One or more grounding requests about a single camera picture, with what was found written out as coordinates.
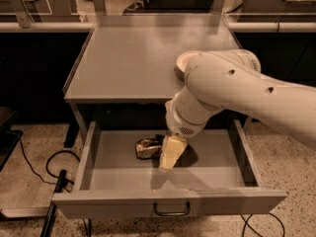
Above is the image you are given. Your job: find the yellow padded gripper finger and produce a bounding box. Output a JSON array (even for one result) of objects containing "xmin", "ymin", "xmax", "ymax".
[{"xmin": 159, "ymin": 135, "xmax": 188, "ymax": 171}]

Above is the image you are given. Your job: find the crushed orange can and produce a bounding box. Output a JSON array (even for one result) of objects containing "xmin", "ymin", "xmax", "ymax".
[{"xmin": 135, "ymin": 134, "xmax": 164, "ymax": 160}]

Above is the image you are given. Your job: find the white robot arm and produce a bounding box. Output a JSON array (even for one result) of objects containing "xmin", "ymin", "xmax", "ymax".
[{"xmin": 159, "ymin": 49, "xmax": 316, "ymax": 171}]

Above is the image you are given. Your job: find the grey open top drawer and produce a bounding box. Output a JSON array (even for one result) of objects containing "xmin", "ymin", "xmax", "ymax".
[{"xmin": 53, "ymin": 120, "xmax": 286, "ymax": 218}]

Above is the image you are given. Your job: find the grey cabinet counter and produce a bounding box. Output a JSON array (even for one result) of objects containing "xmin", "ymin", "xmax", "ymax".
[{"xmin": 64, "ymin": 14, "xmax": 241, "ymax": 136}]

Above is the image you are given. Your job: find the white paper bowl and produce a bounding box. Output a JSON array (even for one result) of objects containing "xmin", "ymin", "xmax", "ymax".
[{"xmin": 174, "ymin": 50, "xmax": 201, "ymax": 81}]

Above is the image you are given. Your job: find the black stand leg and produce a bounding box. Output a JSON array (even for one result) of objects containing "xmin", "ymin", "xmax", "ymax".
[{"xmin": 40, "ymin": 170, "xmax": 66, "ymax": 237}]

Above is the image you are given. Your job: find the dark device left edge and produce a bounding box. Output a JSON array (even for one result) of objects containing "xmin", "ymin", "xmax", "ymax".
[{"xmin": 0, "ymin": 106, "xmax": 24, "ymax": 172}]

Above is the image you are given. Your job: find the metal drawer handle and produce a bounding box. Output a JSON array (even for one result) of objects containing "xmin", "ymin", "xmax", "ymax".
[{"xmin": 153, "ymin": 202, "xmax": 191, "ymax": 217}]

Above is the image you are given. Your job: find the black cable right floor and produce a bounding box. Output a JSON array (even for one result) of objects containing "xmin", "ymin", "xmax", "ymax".
[{"xmin": 240, "ymin": 212, "xmax": 286, "ymax": 237}]

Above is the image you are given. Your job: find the black cable floor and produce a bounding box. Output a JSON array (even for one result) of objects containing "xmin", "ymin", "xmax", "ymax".
[
  {"xmin": 240, "ymin": 212, "xmax": 286, "ymax": 237},
  {"xmin": 5, "ymin": 129, "xmax": 81, "ymax": 186}
]

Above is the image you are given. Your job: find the black cable left floor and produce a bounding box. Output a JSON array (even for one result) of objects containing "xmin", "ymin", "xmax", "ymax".
[{"xmin": 5, "ymin": 129, "xmax": 81, "ymax": 186}]

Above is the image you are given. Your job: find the white horizontal rail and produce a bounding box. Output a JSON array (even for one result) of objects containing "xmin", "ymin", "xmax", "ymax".
[{"xmin": 0, "ymin": 22, "xmax": 316, "ymax": 33}]

